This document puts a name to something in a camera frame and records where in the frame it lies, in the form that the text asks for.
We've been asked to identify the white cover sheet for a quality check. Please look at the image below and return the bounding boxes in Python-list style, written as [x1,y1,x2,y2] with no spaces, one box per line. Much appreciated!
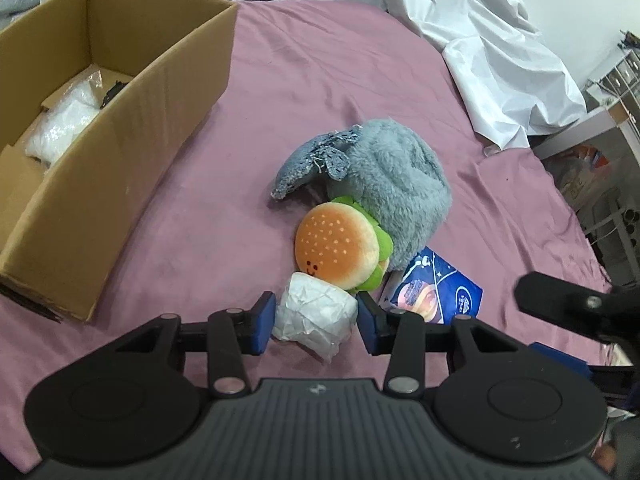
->
[335,0,588,156]

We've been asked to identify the drawer organizer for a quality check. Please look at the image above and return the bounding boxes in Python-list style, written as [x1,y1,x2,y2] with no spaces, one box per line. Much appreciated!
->
[585,50,640,111]

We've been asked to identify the white plastic bag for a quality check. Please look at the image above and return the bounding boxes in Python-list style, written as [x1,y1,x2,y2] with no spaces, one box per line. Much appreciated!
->
[25,67,133,166]

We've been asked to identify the dark blue snack packet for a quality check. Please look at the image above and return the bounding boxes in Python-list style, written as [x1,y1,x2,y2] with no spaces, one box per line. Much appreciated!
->
[377,246,485,325]

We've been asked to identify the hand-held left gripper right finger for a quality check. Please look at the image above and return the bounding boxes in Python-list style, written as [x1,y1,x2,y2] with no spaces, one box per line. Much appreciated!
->
[355,291,526,395]

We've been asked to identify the small black item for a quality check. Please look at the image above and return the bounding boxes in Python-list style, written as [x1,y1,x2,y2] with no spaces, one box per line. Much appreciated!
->
[100,80,133,108]

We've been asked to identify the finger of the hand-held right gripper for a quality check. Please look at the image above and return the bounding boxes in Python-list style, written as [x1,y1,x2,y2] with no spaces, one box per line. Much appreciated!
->
[529,342,640,408]
[515,271,640,346]

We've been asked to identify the bags under desk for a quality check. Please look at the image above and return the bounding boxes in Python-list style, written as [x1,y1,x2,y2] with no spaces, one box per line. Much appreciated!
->
[545,144,623,211]

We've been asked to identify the brown cardboard box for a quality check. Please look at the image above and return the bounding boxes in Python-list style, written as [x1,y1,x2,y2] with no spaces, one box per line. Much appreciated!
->
[0,0,239,323]

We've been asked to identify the grey fluffy plush toy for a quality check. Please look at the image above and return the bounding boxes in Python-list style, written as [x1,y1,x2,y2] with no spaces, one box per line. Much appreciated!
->
[270,119,453,273]

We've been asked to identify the pink bed sheet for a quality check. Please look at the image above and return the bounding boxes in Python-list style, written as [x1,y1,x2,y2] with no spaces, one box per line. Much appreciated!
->
[0,0,631,471]

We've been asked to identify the hamburger plush toy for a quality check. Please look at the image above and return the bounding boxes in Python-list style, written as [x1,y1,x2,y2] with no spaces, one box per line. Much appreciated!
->
[295,195,396,295]

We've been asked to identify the white paper-wrapped roll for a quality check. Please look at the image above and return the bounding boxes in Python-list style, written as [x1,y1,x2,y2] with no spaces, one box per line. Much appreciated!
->
[271,271,360,362]

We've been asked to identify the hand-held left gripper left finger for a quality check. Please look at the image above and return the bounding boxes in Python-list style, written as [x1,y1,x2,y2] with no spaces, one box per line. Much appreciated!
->
[115,291,277,397]

